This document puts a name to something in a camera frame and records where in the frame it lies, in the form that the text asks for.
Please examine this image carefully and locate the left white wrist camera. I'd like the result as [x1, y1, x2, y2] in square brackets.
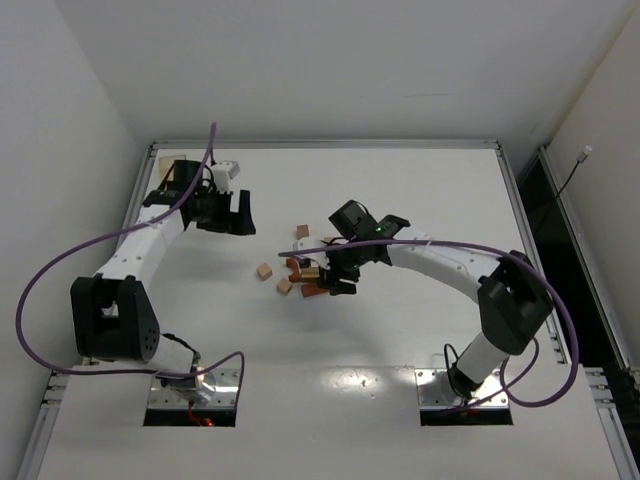
[211, 160, 240, 192]

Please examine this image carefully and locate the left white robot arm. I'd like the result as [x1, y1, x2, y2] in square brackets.
[70, 159, 256, 378]

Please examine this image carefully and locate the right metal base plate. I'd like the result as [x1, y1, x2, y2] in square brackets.
[414, 368, 510, 413]

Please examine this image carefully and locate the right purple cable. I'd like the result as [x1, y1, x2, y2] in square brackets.
[277, 238, 580, 414]

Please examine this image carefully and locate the grooved light wood block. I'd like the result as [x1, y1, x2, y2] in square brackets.
[300, 267, 320, 282]

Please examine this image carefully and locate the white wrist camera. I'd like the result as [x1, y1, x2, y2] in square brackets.
[293, 236, 329, 268]
[211, 160, 240, 192]

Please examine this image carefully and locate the small light cube block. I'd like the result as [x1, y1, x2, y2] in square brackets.
[296, 224, 310, 240]

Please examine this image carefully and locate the black wall cable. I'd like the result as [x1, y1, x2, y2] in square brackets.
[522, 145, 594, 244]

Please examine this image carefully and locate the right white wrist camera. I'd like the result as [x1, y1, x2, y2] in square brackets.
[293, 236, 329, 268]

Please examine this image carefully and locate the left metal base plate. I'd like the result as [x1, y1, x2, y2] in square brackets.
[147, 369, 240, 411]

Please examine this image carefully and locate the dark brown L block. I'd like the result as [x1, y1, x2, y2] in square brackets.
[286, 257, 301, 284]

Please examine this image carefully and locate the light wooden cube block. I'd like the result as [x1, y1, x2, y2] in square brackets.
[256, 263, 273, 281]

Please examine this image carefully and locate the purple cable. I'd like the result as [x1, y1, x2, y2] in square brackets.
[14, 121, 246, 396]
[277, 238, 580, 414]

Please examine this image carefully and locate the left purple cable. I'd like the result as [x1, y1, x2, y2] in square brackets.
[14, 121, 246, 396]

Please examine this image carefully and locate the metal base plate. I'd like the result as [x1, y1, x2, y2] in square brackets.
[414, 368, 510, 413]
[147, 369, 240, 411]

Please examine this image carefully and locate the long reddish wood block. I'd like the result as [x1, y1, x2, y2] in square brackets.
[301, 283, 328, 298]

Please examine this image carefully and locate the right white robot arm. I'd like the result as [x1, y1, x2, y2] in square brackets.
[319, 200, 553, 405]

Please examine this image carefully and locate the pale wooden cube block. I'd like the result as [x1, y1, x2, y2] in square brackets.
[276, 278, 293, 296]

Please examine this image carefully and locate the transparent orange plastic box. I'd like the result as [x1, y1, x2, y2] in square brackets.
[159, 157, 186, 189]

